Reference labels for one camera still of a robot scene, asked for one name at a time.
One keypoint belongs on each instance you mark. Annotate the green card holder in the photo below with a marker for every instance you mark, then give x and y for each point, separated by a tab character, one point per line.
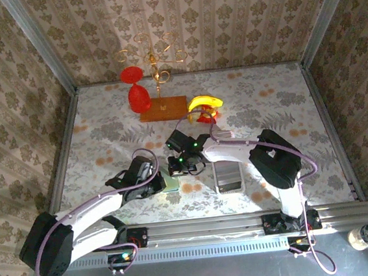
170	185

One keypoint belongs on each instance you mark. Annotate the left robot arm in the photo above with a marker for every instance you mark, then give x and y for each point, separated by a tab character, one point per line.
89	209

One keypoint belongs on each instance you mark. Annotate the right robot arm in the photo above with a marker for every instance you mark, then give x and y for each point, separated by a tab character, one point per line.
275	158

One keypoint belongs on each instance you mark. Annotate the red snack bag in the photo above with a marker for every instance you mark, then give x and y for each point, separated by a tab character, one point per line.
206	120

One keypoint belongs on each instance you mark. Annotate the gold stand with wooden base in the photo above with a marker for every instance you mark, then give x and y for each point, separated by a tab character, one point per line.
168	108

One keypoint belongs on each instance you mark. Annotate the yellow banana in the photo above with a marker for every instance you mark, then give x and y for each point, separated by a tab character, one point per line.
205	100

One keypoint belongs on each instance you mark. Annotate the red wine glass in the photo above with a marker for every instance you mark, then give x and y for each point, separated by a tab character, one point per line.
139	100

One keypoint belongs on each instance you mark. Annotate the black controller board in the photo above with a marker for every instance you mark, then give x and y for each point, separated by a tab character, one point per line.
117	258
298	241

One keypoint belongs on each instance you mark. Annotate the floral table cover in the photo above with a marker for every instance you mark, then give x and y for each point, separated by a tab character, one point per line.
257	82

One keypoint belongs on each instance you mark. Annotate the glass jar with black lid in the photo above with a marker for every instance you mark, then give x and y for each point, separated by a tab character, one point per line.
366	236

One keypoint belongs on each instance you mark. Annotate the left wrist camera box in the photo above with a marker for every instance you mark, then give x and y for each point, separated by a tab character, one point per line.
146	168

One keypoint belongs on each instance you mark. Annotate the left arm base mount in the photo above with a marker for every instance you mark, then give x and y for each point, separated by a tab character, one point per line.
140	238

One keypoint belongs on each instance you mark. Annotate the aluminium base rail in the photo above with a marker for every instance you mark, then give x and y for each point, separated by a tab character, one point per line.
205	228

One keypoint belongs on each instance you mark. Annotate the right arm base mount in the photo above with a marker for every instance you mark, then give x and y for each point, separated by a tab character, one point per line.
270	225

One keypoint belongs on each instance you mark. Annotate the aluminium frame post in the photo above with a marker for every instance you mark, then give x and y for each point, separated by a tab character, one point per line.
326	16
38	44

